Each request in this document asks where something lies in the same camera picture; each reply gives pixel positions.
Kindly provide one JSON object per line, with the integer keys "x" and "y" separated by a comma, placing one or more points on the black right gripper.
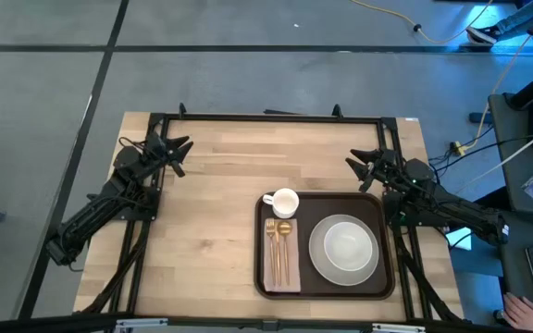
{"x": 384, "y": 164}

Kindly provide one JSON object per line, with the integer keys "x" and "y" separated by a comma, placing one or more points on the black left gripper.
{"x": 160, "y": 152}

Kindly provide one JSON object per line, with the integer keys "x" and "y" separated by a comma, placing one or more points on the brown plastic tray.
{"x": 340, "y": 203}

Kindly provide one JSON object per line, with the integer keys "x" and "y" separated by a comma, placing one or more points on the white ceramic mug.
{"x": 287, "y": 203}

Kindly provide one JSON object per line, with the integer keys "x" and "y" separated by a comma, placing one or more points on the white ceramic bowl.
{"x": 347, "y": 247}

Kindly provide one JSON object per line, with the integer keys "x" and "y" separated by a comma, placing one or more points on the gold spoon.
{"x": 285, "y": 228}

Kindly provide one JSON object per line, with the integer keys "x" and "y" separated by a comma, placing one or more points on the grey ceramic plate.
{"x": 316, "y": 259}

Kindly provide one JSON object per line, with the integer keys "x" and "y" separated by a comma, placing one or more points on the gold fork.
{"x": 271, "y": 227}

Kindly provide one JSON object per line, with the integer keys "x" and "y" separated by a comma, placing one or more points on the beige cloth napkin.
{"x": 294, "y": 277}

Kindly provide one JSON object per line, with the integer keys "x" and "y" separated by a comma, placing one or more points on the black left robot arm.
{"x": 90, "y": 217}

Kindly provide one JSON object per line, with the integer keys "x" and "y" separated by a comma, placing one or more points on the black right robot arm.
{"x": 456, "y": 208}

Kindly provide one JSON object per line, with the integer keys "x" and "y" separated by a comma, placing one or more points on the yellow plug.
{"x": 458, "y": 148}

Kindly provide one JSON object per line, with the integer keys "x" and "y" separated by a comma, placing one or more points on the dark grey desk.
{"x": 511, "y": 277}
{"x": 516, "y": 152}

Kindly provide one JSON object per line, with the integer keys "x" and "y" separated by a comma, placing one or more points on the person's foot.
{"x": 481, "y": 35}

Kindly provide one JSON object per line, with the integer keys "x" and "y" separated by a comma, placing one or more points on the black caster wheel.
{"x": 499, "y": 315}

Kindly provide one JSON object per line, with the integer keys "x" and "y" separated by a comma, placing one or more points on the person's leg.
{"x": 518, "y": 18}

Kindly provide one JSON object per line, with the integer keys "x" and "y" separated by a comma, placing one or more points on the person's hand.
{"x": 525, "y": 316}

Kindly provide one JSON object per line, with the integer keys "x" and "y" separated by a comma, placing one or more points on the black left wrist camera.
{"x": 178, "y": 168}

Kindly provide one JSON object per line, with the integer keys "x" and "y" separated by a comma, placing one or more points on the black frame clamp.
{"x": 337, "y": 112}
{"x": 182, "y": 111}

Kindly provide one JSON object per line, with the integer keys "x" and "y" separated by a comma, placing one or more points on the silver frame bracket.
{"x": 141, "y": 323}
{"x": 398, "y": 328}

